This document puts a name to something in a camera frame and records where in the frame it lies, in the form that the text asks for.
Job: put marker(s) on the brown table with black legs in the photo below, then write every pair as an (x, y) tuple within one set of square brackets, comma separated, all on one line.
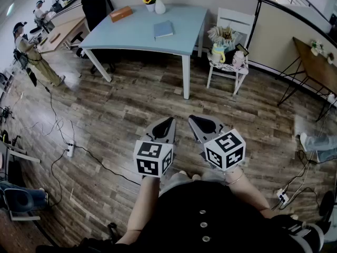
[(316, 64)]

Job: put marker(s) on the person's white shoe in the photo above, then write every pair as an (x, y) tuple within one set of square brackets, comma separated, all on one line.
[(181, 172), (196, 177)]

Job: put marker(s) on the person's left white shoe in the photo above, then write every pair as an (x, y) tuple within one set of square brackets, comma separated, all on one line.
[(181, 172)]

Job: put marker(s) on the pink plush toy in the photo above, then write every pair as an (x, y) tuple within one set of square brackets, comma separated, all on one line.
[(239, 58)]

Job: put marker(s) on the small picture frame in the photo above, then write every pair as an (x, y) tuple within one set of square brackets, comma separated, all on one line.
[(242, 49)]

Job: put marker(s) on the folded paper flower bouquet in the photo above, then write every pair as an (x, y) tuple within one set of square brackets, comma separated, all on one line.
[(223, 35)]

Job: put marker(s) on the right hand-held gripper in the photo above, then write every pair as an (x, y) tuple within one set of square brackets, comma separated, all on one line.
[(226, 149)]

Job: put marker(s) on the potted sunflower in white pot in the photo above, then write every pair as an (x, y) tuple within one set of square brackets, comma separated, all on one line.
[(150, 7)]

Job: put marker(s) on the person's right white shoe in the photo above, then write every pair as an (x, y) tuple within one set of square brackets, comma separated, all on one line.
[(196, 177)]

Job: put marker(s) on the small white flower pot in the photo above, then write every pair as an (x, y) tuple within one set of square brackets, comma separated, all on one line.
[(315, 50)]

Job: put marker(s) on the person's right forearm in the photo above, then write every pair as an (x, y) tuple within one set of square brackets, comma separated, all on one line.
[(246, 191)]

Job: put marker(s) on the light wooden desk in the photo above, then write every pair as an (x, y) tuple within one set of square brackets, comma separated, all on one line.
[(63, 33)]

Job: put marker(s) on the orange rectangular box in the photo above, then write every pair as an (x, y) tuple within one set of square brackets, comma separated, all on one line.
[(120, 14)]

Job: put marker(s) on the white power strip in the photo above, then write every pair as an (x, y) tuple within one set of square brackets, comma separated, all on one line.
[(70, 148), (282, 196)]

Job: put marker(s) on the light blue table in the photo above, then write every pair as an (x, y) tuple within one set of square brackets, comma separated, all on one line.
[(126, 35)]

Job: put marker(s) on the person's grey jeans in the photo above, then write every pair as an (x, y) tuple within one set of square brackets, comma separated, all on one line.
[(173, 179)]

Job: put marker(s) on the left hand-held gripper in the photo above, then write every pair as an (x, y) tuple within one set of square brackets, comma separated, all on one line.
[(150, 158)]

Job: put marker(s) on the light blue notebook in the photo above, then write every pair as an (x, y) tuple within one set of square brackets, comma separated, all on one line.
[(163, 29)]

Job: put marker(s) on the person's left forearm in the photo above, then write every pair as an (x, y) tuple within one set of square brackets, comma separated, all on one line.
[(143, 207)]

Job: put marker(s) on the white wooden chair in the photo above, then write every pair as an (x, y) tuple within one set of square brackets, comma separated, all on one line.
[(237, 16)]

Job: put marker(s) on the person's black top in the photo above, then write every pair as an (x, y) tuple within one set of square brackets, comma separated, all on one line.
[(184, 220)]

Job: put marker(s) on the black office chair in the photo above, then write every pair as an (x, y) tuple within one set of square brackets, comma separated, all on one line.
[(93, 12)]

